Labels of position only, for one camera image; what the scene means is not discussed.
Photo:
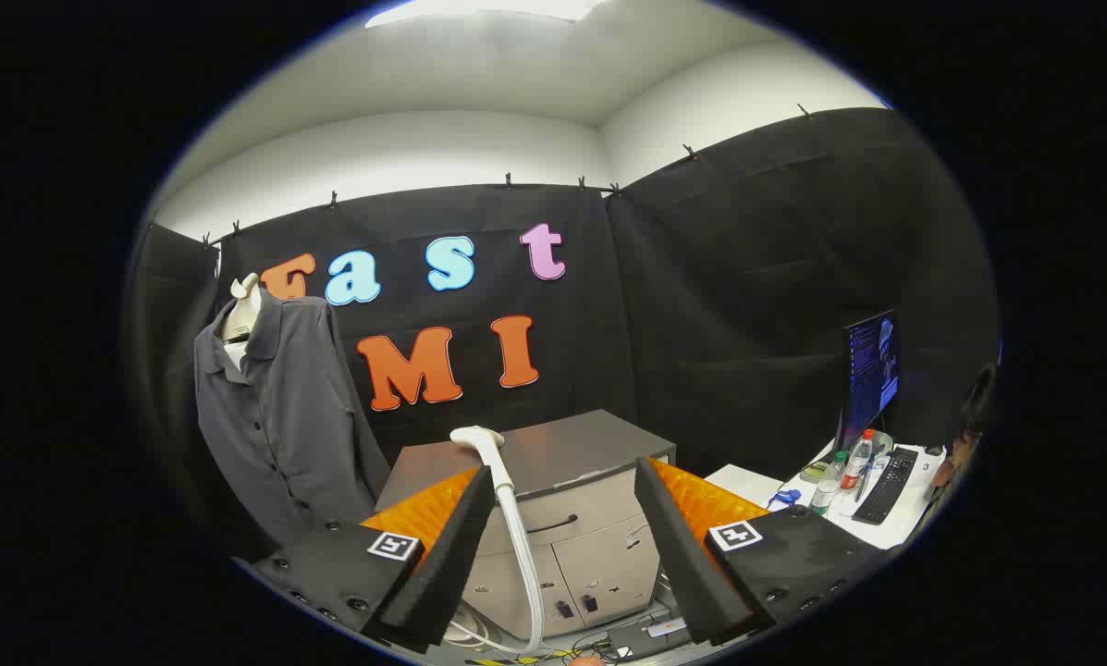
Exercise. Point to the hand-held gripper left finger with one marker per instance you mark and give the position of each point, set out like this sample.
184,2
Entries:
451,555

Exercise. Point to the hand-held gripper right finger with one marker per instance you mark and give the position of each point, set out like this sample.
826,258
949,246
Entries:
678,546

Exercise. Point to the grey button shirt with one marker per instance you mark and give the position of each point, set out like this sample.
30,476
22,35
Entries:
285,416

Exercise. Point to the black box device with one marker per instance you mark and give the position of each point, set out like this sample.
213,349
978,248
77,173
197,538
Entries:
645,638

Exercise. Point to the small blue object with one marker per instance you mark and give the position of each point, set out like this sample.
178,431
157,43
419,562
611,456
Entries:
782,499

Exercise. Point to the grey cabinet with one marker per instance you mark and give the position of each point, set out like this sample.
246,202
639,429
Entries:
562,444

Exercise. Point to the green cap plastic bottle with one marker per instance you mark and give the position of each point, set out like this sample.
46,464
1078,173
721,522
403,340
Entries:
826,490

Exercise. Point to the red label plastic bottle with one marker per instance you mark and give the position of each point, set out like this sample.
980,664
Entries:
856,467

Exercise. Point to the black keyboard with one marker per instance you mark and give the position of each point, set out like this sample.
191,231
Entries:
886,486

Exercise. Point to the computer monitor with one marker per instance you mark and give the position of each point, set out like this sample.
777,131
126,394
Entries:
872,370

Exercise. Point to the white mannequin torso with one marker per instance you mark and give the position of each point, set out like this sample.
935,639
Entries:
241,314

